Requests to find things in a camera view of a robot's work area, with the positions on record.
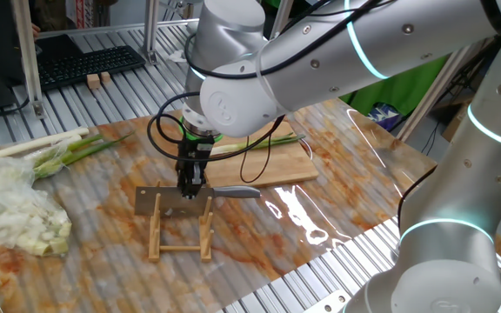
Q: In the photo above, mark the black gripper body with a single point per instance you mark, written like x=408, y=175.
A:
x=192, y=152

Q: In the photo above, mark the black keyboard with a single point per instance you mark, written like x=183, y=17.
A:
x=85, y=65

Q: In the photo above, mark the green cloth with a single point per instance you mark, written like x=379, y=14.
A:
x=402, y=91

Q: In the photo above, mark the black flat device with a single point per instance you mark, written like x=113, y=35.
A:
x=57, y=43

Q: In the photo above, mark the marble pattern plastic mat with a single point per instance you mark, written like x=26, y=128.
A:
x=102, y=269

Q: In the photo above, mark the crumpled white tissue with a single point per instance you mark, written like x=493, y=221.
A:
x=176, y=56

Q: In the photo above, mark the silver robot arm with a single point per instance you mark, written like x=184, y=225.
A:
x=363, y=48

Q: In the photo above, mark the silver robot mounting plate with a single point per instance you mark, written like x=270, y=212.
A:
x=329, y=302

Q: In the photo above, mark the blue patterned bag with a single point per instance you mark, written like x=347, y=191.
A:
x=384, y=116

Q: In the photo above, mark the person's hand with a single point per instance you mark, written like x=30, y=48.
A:
x=35, y=28

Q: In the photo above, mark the green scallion stalk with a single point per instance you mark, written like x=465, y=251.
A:
x=242, y=145

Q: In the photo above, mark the wooden peg rack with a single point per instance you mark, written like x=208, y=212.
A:
x=155, y=235

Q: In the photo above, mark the red white box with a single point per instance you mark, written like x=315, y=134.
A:
x=85, y=13

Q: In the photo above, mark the cardboard box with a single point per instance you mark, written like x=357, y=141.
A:
x=457, y=121

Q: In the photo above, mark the bundle of green scallions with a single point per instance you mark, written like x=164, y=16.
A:
x=76, y=154

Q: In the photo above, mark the small wooden block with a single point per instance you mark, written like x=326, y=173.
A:
x=105, y=77
x=93, y=81

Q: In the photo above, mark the aluminium frame post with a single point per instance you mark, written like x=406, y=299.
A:
x=31, y=65
x=150, y=30
x=424, y=104

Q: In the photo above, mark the plastic bag of chopped scallions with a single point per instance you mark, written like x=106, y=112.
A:
x=11, y=208

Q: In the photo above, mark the long white leek stalk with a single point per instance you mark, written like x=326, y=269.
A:
x=37, y=141

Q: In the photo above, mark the steel cleaver knife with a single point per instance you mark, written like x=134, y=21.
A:
x=168, y=200

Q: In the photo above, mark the wooden cutting board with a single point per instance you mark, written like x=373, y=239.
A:
x=289, y=165

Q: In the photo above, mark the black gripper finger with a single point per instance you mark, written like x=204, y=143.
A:
x=195, y=182
x=183, y=174

